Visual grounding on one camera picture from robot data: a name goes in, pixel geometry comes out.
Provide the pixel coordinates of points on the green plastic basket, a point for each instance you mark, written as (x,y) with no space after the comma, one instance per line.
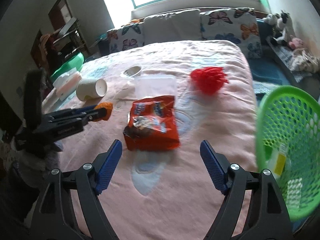
(290,115)

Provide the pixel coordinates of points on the pink plush toy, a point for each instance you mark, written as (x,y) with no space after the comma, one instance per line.
(296,43)

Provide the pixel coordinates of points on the red foam fruit net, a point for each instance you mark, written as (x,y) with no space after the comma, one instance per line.
(209,80)

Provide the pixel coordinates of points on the butterfly cushion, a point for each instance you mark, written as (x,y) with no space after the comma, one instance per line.
(127,37)
(236,25)

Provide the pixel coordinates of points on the white paper cup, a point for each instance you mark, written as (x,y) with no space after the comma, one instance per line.
(88,89)

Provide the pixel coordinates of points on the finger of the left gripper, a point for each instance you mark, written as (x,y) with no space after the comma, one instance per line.
(75,122)
(72,113)

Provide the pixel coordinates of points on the pink quilted blanket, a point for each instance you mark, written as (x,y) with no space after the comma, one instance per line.
(169,195)

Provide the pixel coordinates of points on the pink tissue pack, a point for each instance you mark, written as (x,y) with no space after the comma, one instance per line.
(67,83)

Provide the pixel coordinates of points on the clear rectangular plastic container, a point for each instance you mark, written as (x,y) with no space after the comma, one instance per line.
(151,86)

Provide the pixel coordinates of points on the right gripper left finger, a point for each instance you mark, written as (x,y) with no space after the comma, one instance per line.
(54,216)

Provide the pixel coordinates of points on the grey plush toy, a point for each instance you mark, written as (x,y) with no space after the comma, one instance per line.
(271,19)

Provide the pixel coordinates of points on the cow plush toy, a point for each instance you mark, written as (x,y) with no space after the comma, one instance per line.
(285,25)

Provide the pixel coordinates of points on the butterfly cushion left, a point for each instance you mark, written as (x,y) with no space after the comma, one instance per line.
(127,37)

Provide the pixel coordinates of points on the butterfly cushion right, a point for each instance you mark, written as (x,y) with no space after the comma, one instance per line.
(236,25)

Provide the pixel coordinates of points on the red snack bag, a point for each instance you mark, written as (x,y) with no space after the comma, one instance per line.
(152,125)

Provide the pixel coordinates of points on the dark wooden shelf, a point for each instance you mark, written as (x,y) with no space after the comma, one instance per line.
(53,49)

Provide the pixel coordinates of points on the white sofa cushion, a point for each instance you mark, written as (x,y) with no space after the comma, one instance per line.
(173,26)

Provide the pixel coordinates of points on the striped grey mat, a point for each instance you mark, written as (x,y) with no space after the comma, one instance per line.
(284,56)

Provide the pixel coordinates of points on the small clear plastic cup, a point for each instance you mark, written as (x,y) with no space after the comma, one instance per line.
(131,72)

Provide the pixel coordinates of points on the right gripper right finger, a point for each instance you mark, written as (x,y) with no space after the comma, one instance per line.
(267,217)

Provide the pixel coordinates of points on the crumpled beige cloth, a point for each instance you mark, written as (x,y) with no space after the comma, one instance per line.
(304,61)

